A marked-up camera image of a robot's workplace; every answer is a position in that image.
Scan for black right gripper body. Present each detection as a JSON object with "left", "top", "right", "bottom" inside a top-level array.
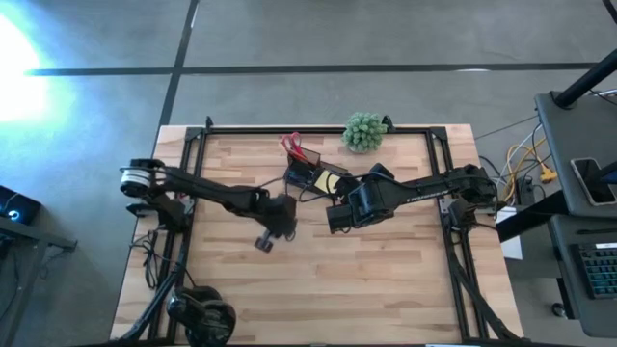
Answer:
[{"left": 349, "top": 178, "right": 394, "bottom": 227}]

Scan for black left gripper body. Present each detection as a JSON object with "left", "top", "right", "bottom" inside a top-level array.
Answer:
[{"left": 259, "top": 194, "right": 298, "bottom": 241}]

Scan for yellow sticky note pad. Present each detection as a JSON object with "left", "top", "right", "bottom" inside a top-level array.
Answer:
[{"left": 313, "top": 169, "right": 341, "bottom": 195}]

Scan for black mesh desk organizer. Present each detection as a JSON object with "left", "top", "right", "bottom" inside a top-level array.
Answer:
[{"left": 282, "top": 147, "right": 361, "bottom": 197}]

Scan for red-handled scissors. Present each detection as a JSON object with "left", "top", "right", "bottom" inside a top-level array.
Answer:
[{"left": 279, "top": 131, "right": 309, "bottom": 165}]

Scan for green plant in white pot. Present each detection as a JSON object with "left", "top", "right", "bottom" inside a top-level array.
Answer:
[{"left": 340, "top": 111, "right": 389, "bottom": 154}]

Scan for white box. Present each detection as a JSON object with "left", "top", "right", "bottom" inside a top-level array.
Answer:
[{"left": 494, "top": 205, "right": 524, "bottom": 261}]

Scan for grey side desk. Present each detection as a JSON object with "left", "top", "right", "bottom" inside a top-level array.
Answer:
[{"left": 533, "top": 91, "right": 617, "bottom": 219}]

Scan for grey keyboard desk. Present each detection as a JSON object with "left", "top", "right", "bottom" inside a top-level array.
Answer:
[{"left": 549, "top": 214, "right": 617, "bottom": 338}]

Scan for black smartphone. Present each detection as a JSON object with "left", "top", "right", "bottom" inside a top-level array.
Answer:
[{"left": 570, "top": 156, "right": 617, "bottom": 208}]

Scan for black keyboard blue keys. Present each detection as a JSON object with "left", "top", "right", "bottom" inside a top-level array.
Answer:
[{"left": 573, "top": 240, "right": 617, "bottom": 300}]

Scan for black device with blue light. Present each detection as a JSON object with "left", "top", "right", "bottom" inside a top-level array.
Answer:
[{"left": 0, "top": 185, "right": 42, "bottom": 226}]

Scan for black pole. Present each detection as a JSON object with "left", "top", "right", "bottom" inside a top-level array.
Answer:
[{"left": 552, "top": 47, "right": 617, "bottom": 110}]

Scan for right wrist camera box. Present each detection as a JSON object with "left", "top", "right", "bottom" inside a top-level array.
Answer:
[{"left": 325, "top": 203, "right": 356, "bottom": 235}]

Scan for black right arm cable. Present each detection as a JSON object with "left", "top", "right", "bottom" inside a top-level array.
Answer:
[{"left": 296, "top": 171, "right": 372, "bottom": 203}]

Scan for loose black cable bundle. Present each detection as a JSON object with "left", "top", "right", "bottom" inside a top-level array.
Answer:
[{"left": 128, "top": 228, "right": 163, "bottom": 291}]

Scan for yellow and white cables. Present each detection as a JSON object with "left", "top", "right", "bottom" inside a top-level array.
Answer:
[{"left": 500, "top": 137, "right": 559, "bottom": 203}]

